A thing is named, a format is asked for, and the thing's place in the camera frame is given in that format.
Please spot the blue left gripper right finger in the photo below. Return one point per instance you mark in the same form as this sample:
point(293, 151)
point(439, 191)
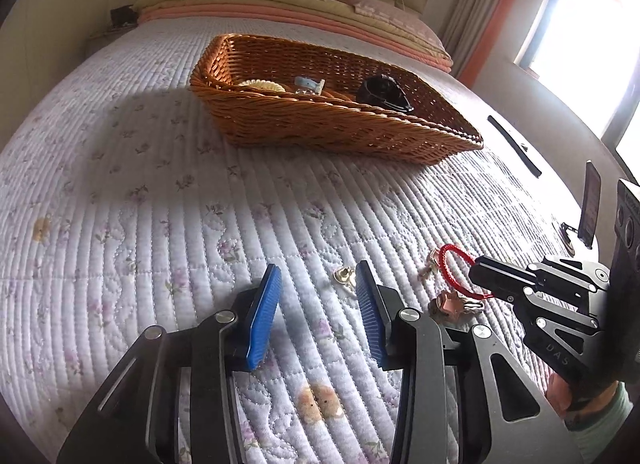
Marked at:
point(503, 416)

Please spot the closed fingers of the black right gripper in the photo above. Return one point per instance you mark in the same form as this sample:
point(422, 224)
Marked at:
point(502, 280)

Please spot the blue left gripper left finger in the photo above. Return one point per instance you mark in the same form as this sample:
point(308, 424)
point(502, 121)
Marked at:
point(134, 416)

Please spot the red cord star keychain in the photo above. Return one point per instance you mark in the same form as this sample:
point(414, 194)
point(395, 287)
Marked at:
point(457, 301)

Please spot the black wrist watch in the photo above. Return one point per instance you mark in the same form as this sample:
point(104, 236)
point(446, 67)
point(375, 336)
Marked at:
point(383, 91)

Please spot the light blue hair clip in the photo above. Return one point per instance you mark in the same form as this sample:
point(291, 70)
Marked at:
point(308, 86)

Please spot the person's right hand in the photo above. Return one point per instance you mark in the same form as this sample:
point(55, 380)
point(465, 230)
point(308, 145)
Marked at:
point(560, 397)

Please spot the phone stand with phone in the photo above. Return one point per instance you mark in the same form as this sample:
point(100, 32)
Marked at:
point(589, 214)

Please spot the wooden bed brush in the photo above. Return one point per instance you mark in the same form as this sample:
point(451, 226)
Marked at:
point(520, 152)

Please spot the white quilted bedspread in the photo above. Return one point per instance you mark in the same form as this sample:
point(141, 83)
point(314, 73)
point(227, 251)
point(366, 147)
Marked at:
point(122, 207)

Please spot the bright window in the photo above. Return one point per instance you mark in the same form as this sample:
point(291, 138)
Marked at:
point(586, 53)

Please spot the striped orange curtain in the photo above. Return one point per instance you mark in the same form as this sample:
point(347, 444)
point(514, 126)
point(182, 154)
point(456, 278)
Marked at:
point(470, 32)

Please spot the brown wicker basket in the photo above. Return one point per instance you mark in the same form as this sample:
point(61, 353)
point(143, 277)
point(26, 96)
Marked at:
point(247, 84)

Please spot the pink pillow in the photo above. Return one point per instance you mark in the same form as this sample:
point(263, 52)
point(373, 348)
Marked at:
point(395, 16)

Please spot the folded yellow blanket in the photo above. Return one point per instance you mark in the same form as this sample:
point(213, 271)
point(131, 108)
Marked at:
point(332, 8)

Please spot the bedside nightstand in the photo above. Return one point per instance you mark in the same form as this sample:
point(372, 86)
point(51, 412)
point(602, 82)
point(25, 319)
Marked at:
point(123, 20)

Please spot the folded pink blanket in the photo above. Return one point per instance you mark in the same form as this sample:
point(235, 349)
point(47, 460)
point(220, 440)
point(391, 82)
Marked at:
point(427, 54)

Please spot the white wardrobe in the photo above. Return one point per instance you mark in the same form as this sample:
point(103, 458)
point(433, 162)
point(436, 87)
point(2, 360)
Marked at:
point(41, 42)

